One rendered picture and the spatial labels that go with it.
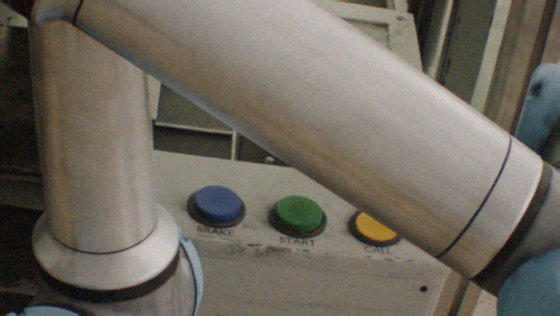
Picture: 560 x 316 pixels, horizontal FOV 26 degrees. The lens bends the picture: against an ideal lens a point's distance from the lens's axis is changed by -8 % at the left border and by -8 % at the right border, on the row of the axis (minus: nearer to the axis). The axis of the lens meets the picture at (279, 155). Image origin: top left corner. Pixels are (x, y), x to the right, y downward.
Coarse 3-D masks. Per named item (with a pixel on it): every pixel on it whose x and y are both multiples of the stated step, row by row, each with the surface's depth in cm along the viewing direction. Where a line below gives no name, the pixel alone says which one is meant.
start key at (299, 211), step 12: (288, 204) 113; (300, 204) 113; (312, 204) 113; (276, 216) 112; (288, 216) 111; (300, 216) 112; (312, 216) 112; (288, 228) 111; (300, 228) 111; (312, 228) 111
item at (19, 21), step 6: (0, 6) 123; (6, 6) 123; (0, 12) 122; (6, 12) 122; (12, 12) 122; (0, 18) 121; (6, 18) 121; (12, 18) 121; (18, 18) 121; (24, 18) 122; (0, 24) 120; (12, 24) 121; (18, 24) 121; (24, 24) 121
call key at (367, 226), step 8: (360, 216) 114; (368, 216) 114; (360, 224) 113; (368, 224) 113; (376, 224) 113; (360, 232) 112; (368, 232) 112; (376, 232) 112; (384, 232) 113; (392, 232) 113; (384, 240) 112
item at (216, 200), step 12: (204, 192) 112; (216, 192) 112; (228, 192) 113; (204, 204) 111; (216, 204) 111; (228, 204) 111; (240, 204) 112; (204, 216) 111; (216, 216) 110; (228, 216) 111
